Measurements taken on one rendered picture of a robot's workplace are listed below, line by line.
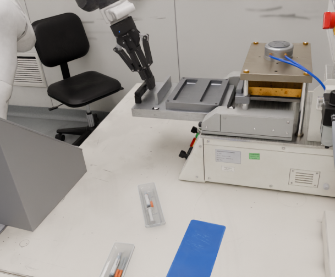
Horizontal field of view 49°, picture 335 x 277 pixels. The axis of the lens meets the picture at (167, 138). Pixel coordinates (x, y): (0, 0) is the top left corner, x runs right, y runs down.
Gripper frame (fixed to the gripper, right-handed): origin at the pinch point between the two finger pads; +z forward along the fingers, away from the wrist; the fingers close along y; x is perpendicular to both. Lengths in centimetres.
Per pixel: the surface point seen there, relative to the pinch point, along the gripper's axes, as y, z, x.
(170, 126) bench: 8.6, 26.2, -16.7
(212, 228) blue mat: -16, 35, 36
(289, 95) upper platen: -42.2, 14.4, 10.9
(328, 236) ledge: -45, 41, 37
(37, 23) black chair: 116, -32, -111
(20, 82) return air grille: 191, 3, -145
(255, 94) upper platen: -33.9, 11.3, 10.8
